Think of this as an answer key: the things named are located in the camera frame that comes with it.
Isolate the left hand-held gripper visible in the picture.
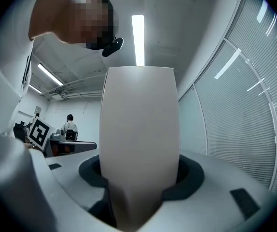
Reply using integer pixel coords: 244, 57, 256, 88
27, 116, 57, 152

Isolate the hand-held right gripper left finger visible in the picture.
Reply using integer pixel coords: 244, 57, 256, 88
29, 149, 117, 229

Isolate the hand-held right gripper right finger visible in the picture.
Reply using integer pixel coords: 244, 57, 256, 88
138, 149, 277, 232

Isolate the beige cardboard box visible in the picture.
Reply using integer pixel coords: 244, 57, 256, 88
98, 66, 180, 232

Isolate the black office chair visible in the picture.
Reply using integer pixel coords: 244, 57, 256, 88
65, 129, 78, 141

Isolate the grey office desk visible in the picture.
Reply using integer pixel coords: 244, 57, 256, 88
45, 139, 97, 158

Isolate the ceiling light bar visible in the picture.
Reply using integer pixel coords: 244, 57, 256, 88
28, 84, 43, 94
131, 14, 145, 67
37, 63, 64, 86

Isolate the person's white printed shirt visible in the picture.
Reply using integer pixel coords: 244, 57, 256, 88
0, 0, 57, 136

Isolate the person's head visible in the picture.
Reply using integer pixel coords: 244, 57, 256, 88
28, 0, 120, 50

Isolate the white ceiling duct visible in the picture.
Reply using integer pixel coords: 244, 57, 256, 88
42, 81, 100, 100

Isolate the black head camera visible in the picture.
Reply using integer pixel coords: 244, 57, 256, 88
101, 37, 125, 58

